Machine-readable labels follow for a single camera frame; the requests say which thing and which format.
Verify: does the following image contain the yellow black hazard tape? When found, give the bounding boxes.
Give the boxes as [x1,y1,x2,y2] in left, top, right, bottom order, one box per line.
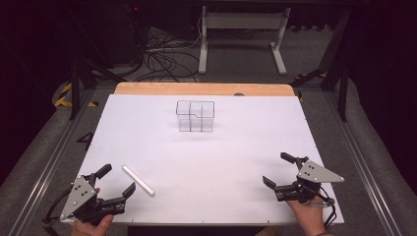
[53,82,99,108]

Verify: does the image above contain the bundle of floor cables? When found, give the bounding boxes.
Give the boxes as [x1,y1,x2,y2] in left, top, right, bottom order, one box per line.
[131,14,205,84]

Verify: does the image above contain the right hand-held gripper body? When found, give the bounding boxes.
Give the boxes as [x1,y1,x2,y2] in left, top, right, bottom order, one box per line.
[274,156,346,205]

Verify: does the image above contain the clear acrylic organizer box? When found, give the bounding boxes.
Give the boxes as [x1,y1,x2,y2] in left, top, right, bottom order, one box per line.
[175,99,216,134]

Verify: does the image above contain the aluminium floor rail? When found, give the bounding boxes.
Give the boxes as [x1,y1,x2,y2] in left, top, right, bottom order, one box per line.
[8,88,99,236]
[323,90,399,236]

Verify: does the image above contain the white table mat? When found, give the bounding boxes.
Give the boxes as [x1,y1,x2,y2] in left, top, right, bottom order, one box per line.
[60,93,345,227]

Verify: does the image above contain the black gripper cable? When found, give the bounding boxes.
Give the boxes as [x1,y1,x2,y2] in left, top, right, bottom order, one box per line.
[316,184,338,230]
[41,186,74,227]

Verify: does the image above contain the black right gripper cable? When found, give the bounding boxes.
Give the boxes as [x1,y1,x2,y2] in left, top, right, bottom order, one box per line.
[316,184,338,230]

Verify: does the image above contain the white pen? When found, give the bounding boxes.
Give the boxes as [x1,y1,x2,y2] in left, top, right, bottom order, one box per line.
[121,164,156,198]

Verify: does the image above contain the person's right hand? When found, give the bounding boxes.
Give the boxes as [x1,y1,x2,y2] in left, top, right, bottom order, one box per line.
[286,198,328,236]

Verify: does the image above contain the white metal stand frame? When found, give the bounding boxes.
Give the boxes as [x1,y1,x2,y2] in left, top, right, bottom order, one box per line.
[198,5,292,77]

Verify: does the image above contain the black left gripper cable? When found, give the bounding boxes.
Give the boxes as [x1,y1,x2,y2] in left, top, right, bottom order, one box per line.
[41,186,74,227]

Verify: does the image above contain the black metal stand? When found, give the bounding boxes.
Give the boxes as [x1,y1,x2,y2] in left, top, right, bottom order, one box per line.
[67,60,130,121]
[289,9,350,123]

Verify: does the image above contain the person's left hand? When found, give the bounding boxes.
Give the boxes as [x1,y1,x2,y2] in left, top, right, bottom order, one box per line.
[70,213,115,236]

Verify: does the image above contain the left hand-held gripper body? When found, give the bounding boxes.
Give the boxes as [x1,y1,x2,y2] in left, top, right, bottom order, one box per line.
[59,174,128,227]

